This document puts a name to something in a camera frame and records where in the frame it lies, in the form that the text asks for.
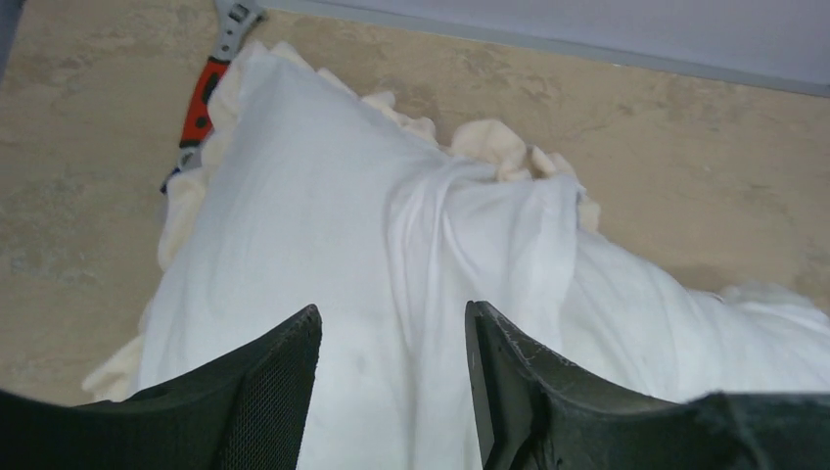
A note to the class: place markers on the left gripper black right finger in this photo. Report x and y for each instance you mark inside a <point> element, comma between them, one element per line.
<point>534,409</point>

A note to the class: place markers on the red handled adjustable wrench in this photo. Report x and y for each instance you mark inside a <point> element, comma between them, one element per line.
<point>235,20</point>

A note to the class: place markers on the white pillow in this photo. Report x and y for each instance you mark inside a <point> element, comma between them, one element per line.
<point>630,322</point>

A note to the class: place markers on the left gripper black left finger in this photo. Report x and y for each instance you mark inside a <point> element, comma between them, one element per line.
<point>244,410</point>

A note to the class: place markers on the grey pillow with cream ruffle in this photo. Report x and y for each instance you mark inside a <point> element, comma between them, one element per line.
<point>311,194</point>

